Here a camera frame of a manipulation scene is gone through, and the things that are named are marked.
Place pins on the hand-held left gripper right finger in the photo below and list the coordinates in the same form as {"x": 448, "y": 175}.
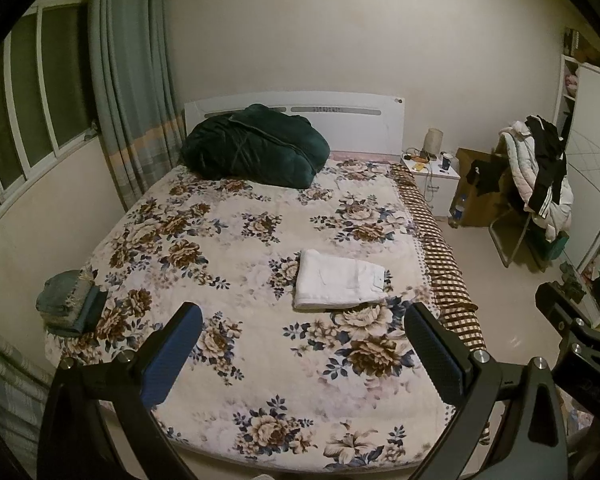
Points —
{"x": 430, "y": 346}

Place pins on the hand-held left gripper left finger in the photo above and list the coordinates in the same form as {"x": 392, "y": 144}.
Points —
{"x": 184, "y": 340}

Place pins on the white pants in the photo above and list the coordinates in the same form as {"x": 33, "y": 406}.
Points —
{"x": 330, "y": 280}

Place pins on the dark floor slippers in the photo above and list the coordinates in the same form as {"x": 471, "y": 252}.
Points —
{"x": 572, "y": 280}

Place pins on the teal bag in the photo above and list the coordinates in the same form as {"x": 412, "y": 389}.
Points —
{"x": 557, "y": 246}

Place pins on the metal folding chair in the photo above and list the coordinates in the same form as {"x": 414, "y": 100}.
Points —
{"x": 510, "y": 232}

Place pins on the brown checked bed sheet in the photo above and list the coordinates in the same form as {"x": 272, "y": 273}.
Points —
{"x": 440, "y": 260}

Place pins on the folded dark teal cloth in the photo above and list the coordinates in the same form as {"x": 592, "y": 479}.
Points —
{"x": 92, "y": 312}

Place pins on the brown cardboard box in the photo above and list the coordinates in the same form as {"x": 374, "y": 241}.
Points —
{"x": 482, "y": 210}

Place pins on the folded faded jeans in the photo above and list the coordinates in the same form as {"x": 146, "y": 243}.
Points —
{"x": 62, "y": 295}

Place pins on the plastic water bottle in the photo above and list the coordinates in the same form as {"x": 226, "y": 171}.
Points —
{"x": 456, "y": 211}

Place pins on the black striped track garment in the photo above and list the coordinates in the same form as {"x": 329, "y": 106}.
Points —
{"x": 547, "y": 160}

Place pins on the chair with piled clothes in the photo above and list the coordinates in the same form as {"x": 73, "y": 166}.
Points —
{"x": 520, "y": 165}

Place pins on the black cloth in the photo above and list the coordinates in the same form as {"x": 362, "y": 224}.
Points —
{"x": 485, "y": 175}

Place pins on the white nightstand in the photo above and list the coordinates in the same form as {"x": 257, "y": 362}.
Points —
{"x": 442, "y": 190}

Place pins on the white wardrobe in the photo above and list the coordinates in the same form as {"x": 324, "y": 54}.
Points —
{"x": 597, "y": 125}

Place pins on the dark cup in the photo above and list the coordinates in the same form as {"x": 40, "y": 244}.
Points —
{"x": 446, "y": 161}

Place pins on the grey-green striped curtain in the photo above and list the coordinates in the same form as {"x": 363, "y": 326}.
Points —
{"x": 130, "y": 85}
{"x": 10, "y": 395}

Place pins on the dark green duvet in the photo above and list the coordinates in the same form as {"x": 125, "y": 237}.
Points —
{"x": 250, "y": 147}

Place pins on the beige table lamp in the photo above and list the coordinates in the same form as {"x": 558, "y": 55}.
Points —
{"x": 434, "y": 141}

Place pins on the pink folded clothes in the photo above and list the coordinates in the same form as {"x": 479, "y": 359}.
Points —
{"x": 571, "y": 84}

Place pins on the white bed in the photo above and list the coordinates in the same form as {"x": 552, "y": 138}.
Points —
{"x": 350, "y": 125}

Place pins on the white-framed window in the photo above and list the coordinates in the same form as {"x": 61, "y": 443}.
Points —
{"x": 35, "y": 110}

